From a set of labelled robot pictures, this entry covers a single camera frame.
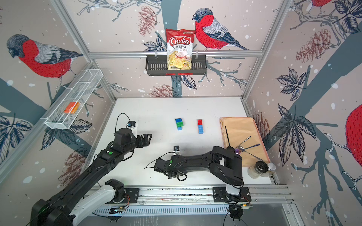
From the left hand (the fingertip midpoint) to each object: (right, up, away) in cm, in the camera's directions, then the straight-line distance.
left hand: (148, 132), depth 81 cm
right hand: (+16, -22, +2) cm, 27 cm away
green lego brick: (+18, +3, +19) cm, 27 cm away
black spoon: (+52, -5, +15) cm, 54 cm away
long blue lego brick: (+18, 0, +20) cm, 27 cm away
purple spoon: (+58, -12, +9) cm, 60 cm away
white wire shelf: (-40, +12, -10) cm, 43 cm away
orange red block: (-38, +16, -9) cm, 42 cm away
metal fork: (+64, -7, +14) cm, 66 cm away
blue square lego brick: (+17, +6, +20) cm, 27 cm away
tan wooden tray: (+63, -4, +17) cm, 66 cm away
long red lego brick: (+33, +4, +20) cm, 38 cm away
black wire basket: (+3, +44, +14) cm, 46 cm away
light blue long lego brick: (+33, 0, +17) cm, 37 cm away
